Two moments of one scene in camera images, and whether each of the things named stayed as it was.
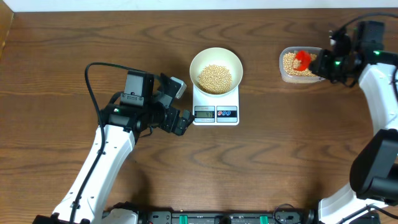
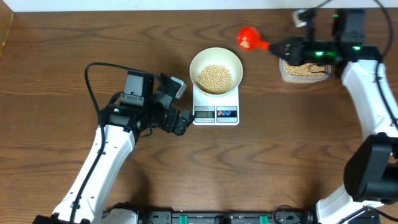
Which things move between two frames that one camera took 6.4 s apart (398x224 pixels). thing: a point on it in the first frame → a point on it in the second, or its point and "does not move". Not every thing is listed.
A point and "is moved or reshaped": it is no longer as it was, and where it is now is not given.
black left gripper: (168, 124) does not move
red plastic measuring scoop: (305, 57) is moved or reshaped
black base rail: (286, 214) does not move
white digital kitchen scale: (221, 110) does not move
